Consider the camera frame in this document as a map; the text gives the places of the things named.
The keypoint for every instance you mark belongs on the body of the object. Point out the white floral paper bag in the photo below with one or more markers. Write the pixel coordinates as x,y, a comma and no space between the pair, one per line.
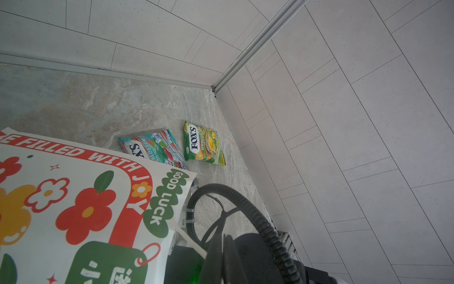
75,214

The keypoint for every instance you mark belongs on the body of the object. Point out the right corner aluminium profile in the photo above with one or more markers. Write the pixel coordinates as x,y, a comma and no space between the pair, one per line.
290,9

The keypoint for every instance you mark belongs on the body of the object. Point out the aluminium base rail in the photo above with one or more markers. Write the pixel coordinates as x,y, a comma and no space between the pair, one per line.
290,238

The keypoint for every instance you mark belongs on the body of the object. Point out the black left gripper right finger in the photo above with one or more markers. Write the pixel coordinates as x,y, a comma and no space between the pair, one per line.
233,271

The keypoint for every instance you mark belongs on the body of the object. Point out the yellow green Fox's candy packet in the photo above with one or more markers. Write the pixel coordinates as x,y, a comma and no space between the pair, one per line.
202,144

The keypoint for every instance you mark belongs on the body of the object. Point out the teal Fox's candy packet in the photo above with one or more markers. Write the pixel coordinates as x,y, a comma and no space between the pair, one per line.
159,146

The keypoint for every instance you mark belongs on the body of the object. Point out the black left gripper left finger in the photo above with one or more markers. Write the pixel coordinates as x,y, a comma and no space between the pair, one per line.
211,272

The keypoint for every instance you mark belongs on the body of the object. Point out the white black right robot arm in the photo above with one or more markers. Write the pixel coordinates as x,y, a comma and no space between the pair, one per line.
264,257

